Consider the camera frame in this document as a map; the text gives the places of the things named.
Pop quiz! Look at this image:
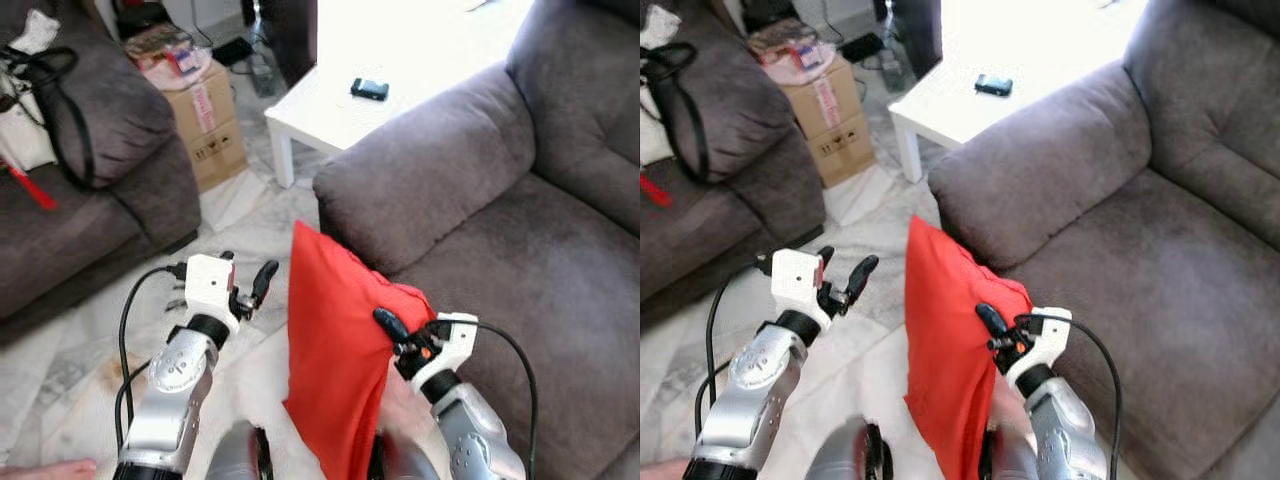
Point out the pink plastic bag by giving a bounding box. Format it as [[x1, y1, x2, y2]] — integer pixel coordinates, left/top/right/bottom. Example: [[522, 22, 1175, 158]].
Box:
[[765, 45, 836, 86], [143, 50, 213, 93]]

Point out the white crumpled cloth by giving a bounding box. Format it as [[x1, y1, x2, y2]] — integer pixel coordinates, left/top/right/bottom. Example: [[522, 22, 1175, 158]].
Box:
[[640, 5, 683, 49], [8, 8, 63, 56]]

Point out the grey sofa with bags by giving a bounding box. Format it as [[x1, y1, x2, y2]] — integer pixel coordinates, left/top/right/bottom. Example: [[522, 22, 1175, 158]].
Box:
[[0, 0, 202, 321], [640, 0, 827, 301]]

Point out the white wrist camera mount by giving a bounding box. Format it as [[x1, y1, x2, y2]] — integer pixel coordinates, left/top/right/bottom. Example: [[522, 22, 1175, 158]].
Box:
[[183, 254, 241, 323], [770, 248, 831, 326], [1005, 307, 1073, 389], [410, 312, 479, 393]]

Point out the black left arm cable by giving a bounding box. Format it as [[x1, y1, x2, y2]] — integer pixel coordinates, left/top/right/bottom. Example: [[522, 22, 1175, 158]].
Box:
[[695, 258, 776, 441], [117, 262, 191, 456]]

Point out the dark cabinet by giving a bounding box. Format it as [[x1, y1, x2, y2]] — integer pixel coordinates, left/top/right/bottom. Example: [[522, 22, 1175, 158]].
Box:
[[875, 0, 943, 81], [240, 0, 319, 89]]

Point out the white low table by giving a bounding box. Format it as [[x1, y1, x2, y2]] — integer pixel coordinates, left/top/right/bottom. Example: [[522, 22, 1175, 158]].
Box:
[[888, 0, 1151, 184], [264, 0, 537, 190]]

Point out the brown cardboard box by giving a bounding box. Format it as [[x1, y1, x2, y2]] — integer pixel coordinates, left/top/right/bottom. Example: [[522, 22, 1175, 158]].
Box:
[[780, 55, 877, 189], [160, 60, 249, 193]]

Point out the white tote bag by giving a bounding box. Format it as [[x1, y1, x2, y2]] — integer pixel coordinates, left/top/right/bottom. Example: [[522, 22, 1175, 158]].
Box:
[[0, 68, 58, 173], [640, 95, 676, 166]]

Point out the black power adapter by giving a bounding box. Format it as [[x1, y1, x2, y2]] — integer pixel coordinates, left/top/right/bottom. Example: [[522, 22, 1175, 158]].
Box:
[[840, 32, 885, 63], [212, 37, 254, 68]]

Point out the large grey fabric sofa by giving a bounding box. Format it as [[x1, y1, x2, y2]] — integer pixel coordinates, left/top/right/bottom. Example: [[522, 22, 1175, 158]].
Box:
[[928, 0, 1280, 480], [313, 0, 641, 480]]

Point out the red fabric pillow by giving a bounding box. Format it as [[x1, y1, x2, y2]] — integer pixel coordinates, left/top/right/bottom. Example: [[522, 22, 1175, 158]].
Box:
[[283, 220, 438, 480], [905, 215, 1033, 480]]

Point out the black bag strap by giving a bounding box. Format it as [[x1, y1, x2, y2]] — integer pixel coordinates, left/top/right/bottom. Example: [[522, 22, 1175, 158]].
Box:
[[0, 45, 98, 191], [640, 42, 713, 186]]

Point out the grey robot right leg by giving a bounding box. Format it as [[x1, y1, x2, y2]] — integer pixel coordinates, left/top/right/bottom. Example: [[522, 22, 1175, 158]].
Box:
[[980, 425, 1041, 480], [368, 430, 446, 480]]

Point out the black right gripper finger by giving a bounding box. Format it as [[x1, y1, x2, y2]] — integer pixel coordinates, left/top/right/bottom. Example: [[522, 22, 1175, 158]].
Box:
[[373, 307, 413, 347], [975, 302, 1010, 342]]

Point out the black bag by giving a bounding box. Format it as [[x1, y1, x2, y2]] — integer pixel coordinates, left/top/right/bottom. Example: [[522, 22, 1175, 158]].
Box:
[[740, 0, 801, 31], [113, 0, 173, 39]]

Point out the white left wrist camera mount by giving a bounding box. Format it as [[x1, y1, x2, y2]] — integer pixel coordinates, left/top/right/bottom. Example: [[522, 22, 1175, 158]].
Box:
[[770, 248, 831, 326], [183, 254, 241, 323]]

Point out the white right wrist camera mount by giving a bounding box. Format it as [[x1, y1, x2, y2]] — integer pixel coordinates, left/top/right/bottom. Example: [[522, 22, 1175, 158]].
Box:
[[1005, 307, 1073, 389], [410, 312, 479, 393]]

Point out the brown printed packet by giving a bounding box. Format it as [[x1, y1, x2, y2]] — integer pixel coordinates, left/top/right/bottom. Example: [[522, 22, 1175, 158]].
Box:
[[125, 25, 191, 63], [748, 18, 819, 58]]

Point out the grey robot leg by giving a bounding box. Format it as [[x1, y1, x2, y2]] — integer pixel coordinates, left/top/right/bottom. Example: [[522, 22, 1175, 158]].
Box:
[[805, 415, 894, 480], [205, 420, 274, 480], [980, 425, 1041, 480], [368, 430, 446, 480]]

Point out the grey robot left leg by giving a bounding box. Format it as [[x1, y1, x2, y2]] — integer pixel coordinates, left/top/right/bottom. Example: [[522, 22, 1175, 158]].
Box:
[[205, 420, 274, 480], [805, 415, 894, 480]]

